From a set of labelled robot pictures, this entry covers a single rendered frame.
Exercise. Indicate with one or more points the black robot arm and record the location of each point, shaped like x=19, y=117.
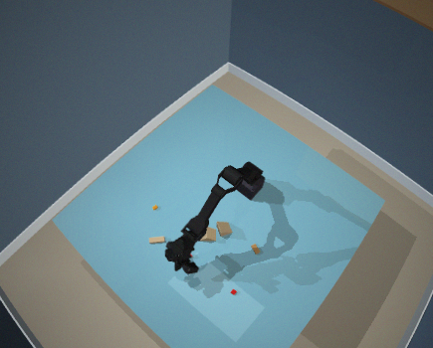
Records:
x=198, y=225

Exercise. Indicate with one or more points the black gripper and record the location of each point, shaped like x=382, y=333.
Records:
x=186, y=264

